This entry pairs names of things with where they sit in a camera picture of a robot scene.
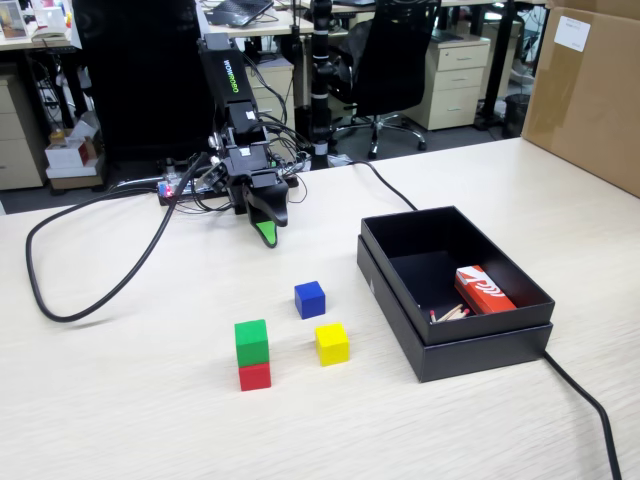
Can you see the white box with red print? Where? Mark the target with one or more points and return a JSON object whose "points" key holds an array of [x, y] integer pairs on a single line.
{"points": [[67, 155]]}

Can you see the beige three-drawer cabinet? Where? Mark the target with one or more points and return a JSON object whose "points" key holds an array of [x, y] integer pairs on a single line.
{"points": [[457, 80]]}

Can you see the small yellow figure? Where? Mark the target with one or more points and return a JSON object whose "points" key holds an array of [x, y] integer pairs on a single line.
{"points": [[69, 21]]}

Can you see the black pole with white bands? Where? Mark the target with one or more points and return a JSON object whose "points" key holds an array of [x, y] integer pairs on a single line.
{"points": [[320, 100]]}

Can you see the orange and white matchbox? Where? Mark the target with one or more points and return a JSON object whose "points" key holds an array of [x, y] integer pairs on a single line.
{"points": [[482, 295]]}

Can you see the black cardboard box tray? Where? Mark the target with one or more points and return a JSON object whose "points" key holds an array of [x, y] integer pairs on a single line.
{"points": [[425, 235]]}

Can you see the tall black chair back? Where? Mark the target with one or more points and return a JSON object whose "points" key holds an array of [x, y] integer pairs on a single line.
{"points": [[145, 90]]}

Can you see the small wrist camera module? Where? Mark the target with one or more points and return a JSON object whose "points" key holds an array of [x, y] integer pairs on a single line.
{"points": [[215, 176]]}

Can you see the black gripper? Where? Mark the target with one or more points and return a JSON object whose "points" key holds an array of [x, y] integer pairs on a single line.
{"points": [[247, 160]]}

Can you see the green wooden cube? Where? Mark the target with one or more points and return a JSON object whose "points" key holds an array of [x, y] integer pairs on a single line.
{"points": [[252, 342]]}

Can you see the black mesh office chair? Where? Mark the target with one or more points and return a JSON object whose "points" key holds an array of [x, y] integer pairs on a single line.
{"points": [[390, 65]]}

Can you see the black laptop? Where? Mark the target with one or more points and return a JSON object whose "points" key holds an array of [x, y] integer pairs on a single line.
{"points": [[240, 10]]}

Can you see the black cardboard box lid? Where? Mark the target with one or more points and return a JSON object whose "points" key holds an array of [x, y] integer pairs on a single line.
{"points": [[475, 360]]}

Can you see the small framed picture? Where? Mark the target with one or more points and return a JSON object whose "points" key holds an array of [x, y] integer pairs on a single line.
{"points": [[12, 20]]}

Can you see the beige drawer cabinet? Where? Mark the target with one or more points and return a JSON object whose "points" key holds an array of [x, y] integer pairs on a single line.
{"points": [[15, 150], [275, 100]]}

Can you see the black waste bin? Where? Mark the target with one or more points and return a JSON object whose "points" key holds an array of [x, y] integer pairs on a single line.
{"points": [[516, 117]]}

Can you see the blue wooden cube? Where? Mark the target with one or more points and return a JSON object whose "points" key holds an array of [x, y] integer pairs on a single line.
{"points": [[310, 300]]}

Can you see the black WOWROBO robot arm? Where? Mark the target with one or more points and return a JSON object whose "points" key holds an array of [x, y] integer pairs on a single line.
{"points": [[232, 75]]}

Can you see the red wooden cube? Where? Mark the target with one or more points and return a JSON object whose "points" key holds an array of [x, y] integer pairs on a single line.
{"points": [[255, 377]]}

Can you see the yellow wooden cube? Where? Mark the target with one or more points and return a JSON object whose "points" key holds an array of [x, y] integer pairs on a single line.
{"points": [[332, 346]]}

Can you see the circuit board with red light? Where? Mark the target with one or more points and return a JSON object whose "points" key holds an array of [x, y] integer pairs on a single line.
{"points": [[167, 190]]}

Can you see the large brown cardboard box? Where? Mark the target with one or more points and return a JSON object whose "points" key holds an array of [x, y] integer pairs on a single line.
{"points": [[590, 100]]}

